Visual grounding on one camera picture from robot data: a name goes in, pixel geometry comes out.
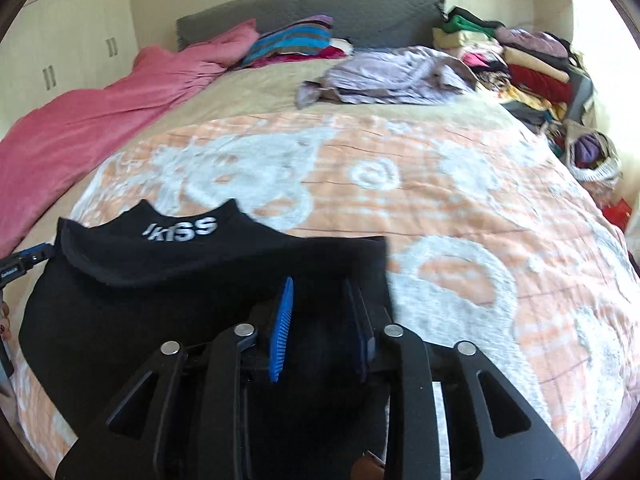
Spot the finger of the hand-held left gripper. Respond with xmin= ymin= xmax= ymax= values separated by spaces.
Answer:
xmin=19 ymin=243 xmax=56 ymax=267

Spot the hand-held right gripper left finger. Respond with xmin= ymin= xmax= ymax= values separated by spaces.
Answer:
xmin=55 ymin=275 xmax=296 ymax=480

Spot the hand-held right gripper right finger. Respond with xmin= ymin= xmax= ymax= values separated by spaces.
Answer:
xmin=345 ymin=279 xmax=583 ymax=480

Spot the black sweatshirt with orange cuffs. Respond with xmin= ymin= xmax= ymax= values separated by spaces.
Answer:
xmin=19 ymin=199 xmax=394 ymax=480

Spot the pile of folded clothes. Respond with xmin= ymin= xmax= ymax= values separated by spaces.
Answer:
xmin=432 ymin=6 xmax=594 ymax=134

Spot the peach floral bedspread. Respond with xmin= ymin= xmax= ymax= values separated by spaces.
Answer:
xmin=9 ymin=57 xmax=640 ymax=476

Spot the pink blanket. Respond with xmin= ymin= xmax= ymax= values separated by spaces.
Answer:
xmin=0 ymin=19 xmax=261 ymax=257

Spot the cream wardrobe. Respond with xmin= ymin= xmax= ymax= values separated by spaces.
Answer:
xmin=0 ymin=0 xmax=139 ymax=127

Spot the crumpled lilac cloth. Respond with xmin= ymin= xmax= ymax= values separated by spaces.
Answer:
xmin=297 ymin=46 xmax=479 ymax=109

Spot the magenta cloth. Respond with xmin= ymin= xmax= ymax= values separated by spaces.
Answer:
xmin=280 ymin=37 xmax=354 ymax=64

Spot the white woven basket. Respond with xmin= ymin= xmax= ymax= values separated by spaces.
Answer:
xmin=562 ymin=120 xmax=624 ymax=184

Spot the striped colourful cloth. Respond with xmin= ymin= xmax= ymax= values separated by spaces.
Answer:
xmin=240 ymin=15 xmax=335 ymax=69

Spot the grey padded headboard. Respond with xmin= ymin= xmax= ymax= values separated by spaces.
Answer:
xmin=176 ymin=0 xmax=447 ymax=54

